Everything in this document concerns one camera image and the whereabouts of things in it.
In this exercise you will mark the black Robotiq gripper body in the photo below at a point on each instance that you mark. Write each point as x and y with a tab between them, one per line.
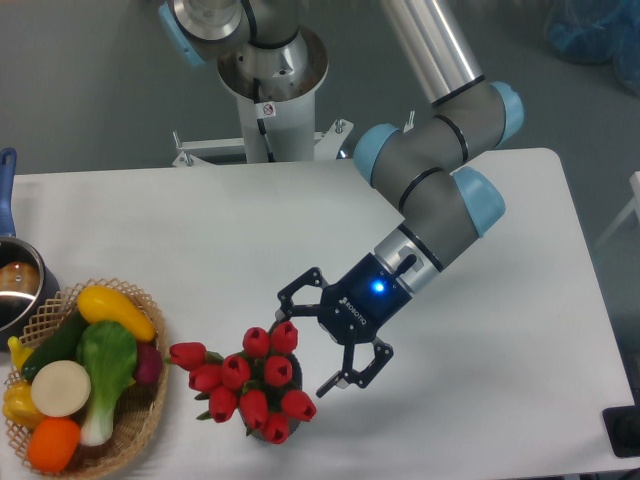
366	297

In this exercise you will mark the red tulip bouquet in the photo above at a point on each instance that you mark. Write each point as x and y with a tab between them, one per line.
218	379

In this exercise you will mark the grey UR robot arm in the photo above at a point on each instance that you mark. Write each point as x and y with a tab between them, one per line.
423	173

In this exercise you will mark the dark grey ribbed vase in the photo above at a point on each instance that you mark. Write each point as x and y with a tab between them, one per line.
273	371

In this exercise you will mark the yellow squash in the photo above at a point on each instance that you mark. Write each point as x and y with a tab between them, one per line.
99	303

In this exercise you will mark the woven wicker basket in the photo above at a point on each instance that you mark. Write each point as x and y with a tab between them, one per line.
138	411

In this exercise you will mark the green bok choy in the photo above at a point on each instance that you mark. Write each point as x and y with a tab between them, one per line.
108	353

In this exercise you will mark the black device at table edge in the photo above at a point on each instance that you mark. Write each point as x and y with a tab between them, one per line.
622	426

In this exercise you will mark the dark green cucumber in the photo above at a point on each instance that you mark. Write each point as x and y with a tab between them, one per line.
60	345

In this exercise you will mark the beige round disc vegetable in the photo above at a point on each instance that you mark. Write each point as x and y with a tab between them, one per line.
61	388

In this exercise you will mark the yellow banana tip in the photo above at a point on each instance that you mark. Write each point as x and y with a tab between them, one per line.
19	353

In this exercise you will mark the orange fruit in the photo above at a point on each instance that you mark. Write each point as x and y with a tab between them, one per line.
52	444

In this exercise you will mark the yellow bell pepper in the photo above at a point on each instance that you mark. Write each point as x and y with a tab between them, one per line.
19	407

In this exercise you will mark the blue plastic bag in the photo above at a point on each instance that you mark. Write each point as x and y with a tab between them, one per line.
597	32

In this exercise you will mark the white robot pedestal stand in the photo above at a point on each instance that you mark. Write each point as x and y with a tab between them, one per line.
275	93

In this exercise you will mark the blue handled saucepan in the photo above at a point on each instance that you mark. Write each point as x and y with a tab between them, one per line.
26	281

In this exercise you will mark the white furniture frame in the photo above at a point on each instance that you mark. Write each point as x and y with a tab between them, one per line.
631	208

